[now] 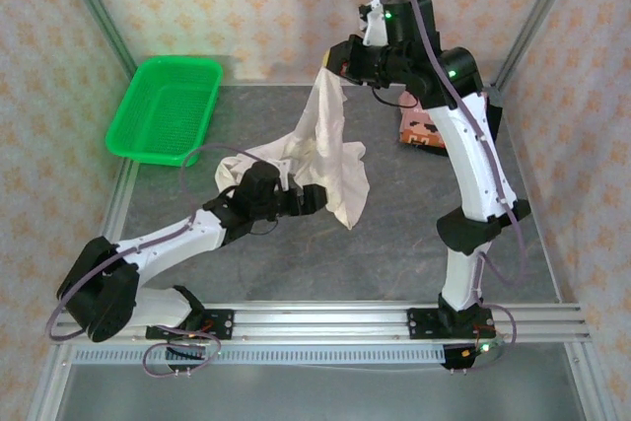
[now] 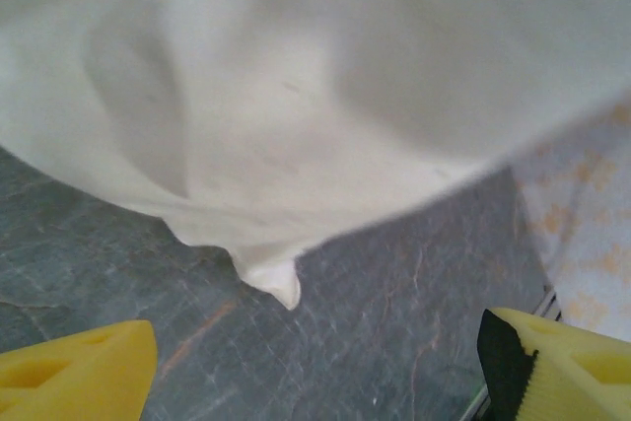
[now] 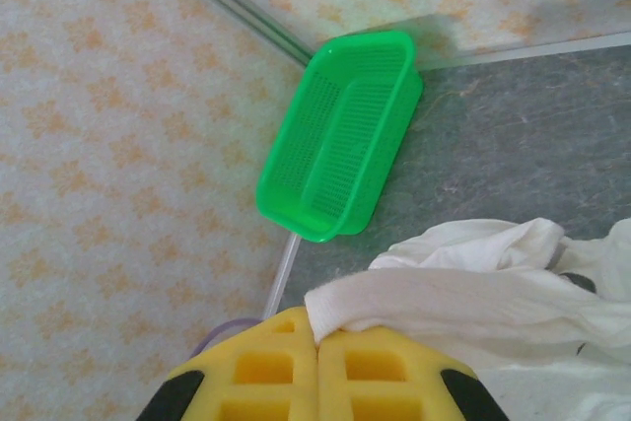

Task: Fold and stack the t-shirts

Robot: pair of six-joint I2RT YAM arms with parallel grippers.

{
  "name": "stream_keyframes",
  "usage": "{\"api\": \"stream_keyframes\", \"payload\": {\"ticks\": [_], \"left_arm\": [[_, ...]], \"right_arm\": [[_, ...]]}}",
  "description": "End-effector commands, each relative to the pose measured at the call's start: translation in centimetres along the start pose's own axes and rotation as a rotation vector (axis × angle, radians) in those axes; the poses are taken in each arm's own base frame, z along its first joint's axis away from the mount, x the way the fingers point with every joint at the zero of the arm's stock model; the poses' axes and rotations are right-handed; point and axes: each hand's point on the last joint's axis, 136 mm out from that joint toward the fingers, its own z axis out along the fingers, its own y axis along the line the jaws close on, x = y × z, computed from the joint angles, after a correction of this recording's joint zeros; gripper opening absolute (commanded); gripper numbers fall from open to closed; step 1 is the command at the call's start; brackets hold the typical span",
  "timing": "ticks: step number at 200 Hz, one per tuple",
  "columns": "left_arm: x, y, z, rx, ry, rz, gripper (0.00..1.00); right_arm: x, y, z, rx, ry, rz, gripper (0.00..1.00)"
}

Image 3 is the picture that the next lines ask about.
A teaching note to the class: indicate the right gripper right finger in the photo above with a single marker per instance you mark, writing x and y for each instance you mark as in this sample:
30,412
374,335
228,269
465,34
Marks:
330,381

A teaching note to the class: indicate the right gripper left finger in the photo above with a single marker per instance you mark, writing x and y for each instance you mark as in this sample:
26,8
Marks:
303,376

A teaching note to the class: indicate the white t-shirt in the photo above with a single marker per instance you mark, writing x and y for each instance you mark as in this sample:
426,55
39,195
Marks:
443,302

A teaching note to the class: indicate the green plastic mesh basket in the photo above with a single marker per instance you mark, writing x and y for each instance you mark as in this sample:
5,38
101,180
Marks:
374,135

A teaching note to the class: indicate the aluminium table side rail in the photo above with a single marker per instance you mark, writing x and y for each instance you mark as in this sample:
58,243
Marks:
281,278

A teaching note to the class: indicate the aluminium table rear rail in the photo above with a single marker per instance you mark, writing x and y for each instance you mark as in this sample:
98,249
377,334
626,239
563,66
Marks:
542,49

